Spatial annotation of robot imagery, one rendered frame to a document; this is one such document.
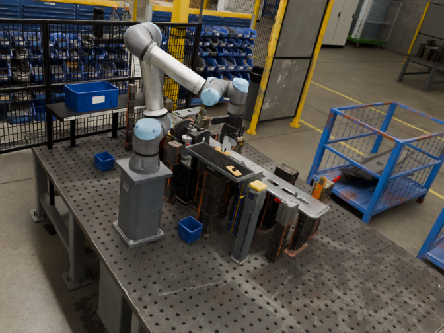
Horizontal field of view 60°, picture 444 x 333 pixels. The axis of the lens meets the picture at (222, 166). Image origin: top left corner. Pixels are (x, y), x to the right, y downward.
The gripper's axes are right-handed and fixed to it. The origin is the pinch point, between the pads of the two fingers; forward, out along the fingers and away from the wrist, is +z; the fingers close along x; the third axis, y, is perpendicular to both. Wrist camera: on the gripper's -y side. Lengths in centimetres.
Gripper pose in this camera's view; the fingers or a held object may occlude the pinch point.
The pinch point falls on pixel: (223, 148)
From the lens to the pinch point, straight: 188.9
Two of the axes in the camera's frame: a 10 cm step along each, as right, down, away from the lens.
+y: 7.9, 4.1, -4.5
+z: -1.8, 8.6, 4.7
